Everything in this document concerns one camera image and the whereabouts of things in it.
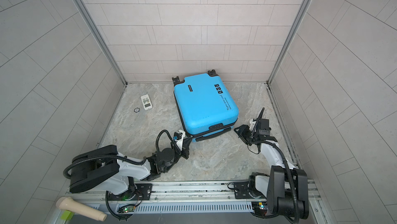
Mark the blue suitcase black lining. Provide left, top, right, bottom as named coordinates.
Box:
left=172, top=70, right=239, bottom=142

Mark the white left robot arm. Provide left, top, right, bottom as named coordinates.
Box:
left=63, top=130, right=193, bottom=195

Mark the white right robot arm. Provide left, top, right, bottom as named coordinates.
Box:
left=234, top=118, right=309, bottom=224

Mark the left circuit board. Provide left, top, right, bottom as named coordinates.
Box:
left=117, top=204, right=136, bottom=214

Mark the circuit board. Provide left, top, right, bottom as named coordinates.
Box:
left=117, top=204, right=136, bottom=214
left=251, top=201, right=268, bottom=216

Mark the white remote with barcode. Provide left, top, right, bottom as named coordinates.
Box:
left=141, top=94, right=153, bottom=110

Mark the right circuit board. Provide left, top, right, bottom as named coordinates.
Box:
left=251, top=201, right=268, bottom=216

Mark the green sticky block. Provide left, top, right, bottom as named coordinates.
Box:
left=60, top=210, right=74, bottom=221

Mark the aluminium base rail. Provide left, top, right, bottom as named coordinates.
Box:
left=63, top=179, right=322, bottom=207

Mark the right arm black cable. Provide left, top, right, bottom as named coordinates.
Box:
left=246, top=107, right=300, bottom=224

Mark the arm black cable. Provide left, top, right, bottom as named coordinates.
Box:
left=62, top=129, right=181, bottom=222
left=246, top=107, right=300, bottom=224

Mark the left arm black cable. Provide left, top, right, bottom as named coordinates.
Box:
left=62, top=129, right=181, bottom=222

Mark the beige handle tool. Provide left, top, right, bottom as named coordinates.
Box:
left=56, top=197, right=107, bottom=222

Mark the aluminium corner post right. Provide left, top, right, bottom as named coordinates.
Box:
left=267, top=0, right=312, bottom=85

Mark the aluminium corner post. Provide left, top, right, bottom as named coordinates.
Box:
left=267, top=0, right=312, bottom=85
left=72, top=0, right=128, bottom=87

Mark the aluminium corner post left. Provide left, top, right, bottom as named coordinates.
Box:
left=72, top=0, right=128, bottom=87

